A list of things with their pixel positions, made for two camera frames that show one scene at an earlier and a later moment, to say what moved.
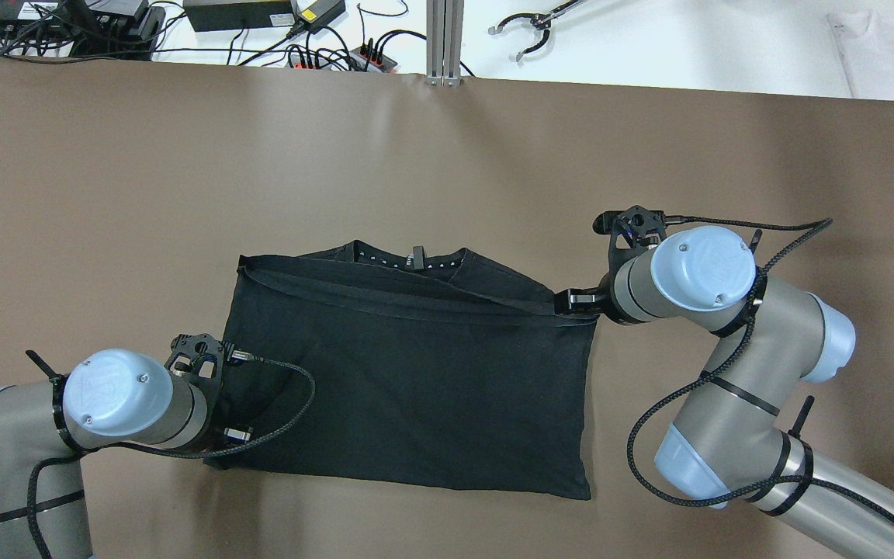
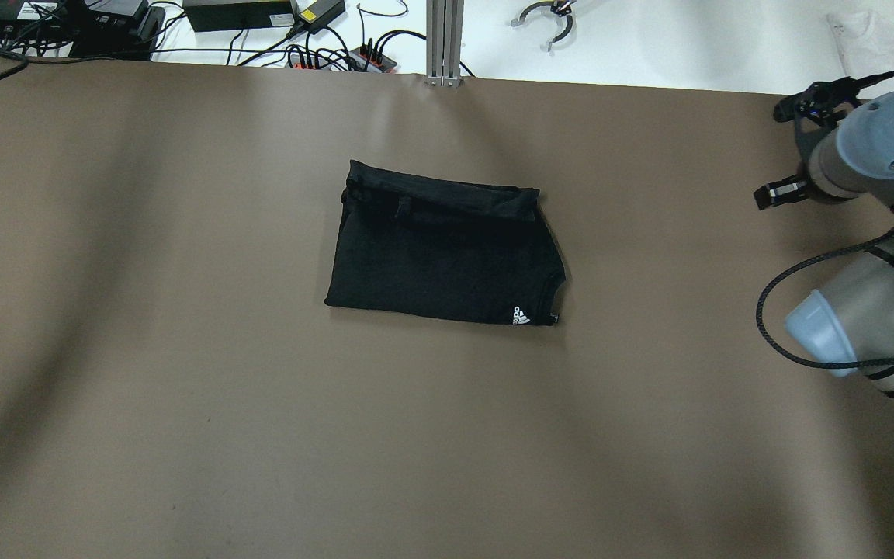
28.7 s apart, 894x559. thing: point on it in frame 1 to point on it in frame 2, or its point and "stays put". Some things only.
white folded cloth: (892, 57) stays put
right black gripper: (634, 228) to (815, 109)
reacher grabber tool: (542, 20) to (561, 7)
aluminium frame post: (445, 23) stays put
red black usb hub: (364, 57) stays put
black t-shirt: (418, 366) to (413, 245)
